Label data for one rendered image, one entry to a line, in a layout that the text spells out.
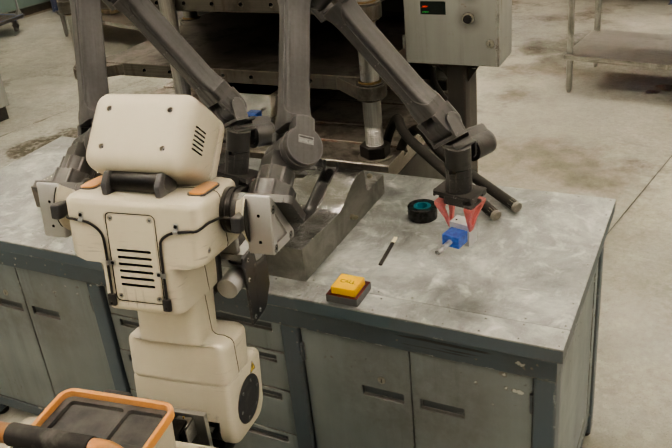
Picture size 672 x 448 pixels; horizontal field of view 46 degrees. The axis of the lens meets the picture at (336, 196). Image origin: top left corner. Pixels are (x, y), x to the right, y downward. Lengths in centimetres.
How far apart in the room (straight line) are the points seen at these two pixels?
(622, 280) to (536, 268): 151
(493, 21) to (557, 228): 67
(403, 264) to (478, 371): 32
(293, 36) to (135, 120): 35
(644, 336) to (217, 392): 188
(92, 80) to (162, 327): 53
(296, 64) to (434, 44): 101
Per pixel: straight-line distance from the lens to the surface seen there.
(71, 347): 264
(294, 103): 152
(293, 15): 161
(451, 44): 249
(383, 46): 170
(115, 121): 149
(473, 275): 192
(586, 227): 213
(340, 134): 281
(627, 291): 337
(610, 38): 574
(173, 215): 140
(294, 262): 192
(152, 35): 185
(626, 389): 289
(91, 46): 176
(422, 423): 204
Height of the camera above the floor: 182
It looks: 26 degrees down
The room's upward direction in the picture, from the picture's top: 6 degrees counter-clockwise
